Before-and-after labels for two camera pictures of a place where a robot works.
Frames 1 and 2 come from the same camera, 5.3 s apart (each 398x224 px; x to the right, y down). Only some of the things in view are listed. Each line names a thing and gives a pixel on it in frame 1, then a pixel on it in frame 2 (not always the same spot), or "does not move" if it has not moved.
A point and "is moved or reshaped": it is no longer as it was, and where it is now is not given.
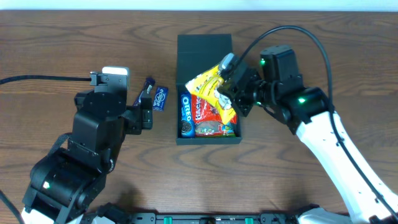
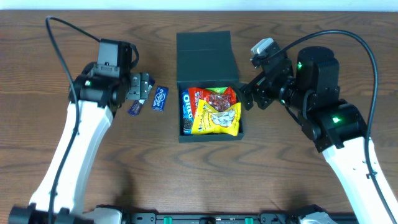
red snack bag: (204, 111) -> (220, 101)
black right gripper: (236, 92) -> (261, 91)
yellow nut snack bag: (206, 86) -> (208, 119)
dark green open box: (197, 56) does not move
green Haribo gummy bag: (214, 129) is moved or reshaped
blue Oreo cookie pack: (186, 116) does not move
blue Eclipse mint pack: (160, 98) does not move
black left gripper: (146, 112) -> (138, 87)
